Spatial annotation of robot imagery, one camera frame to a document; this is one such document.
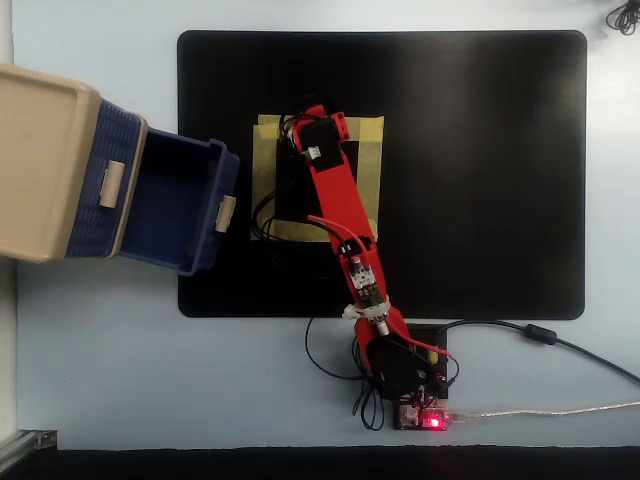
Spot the blue drawer with green-edged handle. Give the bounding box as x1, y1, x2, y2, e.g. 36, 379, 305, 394
118, 127, 242, 279

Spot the beige drawer cabinet frame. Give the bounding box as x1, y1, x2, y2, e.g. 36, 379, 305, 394
0, 63, 149, 265

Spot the controller board with red leds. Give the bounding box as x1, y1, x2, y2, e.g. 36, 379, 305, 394
392, 398, 455, 432

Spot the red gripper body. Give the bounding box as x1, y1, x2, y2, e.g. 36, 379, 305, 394
292, 104, 352, 143

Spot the black cable with ferrite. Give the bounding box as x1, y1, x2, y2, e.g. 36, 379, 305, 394
435, 319, 640, 387

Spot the blue drawer with short handle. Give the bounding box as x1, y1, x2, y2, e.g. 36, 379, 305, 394
64, 98, 148, 260

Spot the aluminium rail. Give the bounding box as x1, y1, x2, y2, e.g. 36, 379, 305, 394
0, 428, 58, 469

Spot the black coiled cable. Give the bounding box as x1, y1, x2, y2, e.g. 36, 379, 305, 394
605, 0, 640, 36

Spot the black rectangular mat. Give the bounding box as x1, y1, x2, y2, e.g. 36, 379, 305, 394
176, 29, 588, 319

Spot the black arm wire bundle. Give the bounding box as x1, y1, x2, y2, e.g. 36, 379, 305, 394
251, 94, 459, 432

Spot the clear braided usb cable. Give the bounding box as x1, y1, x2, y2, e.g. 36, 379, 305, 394
448, 401, 640, 422

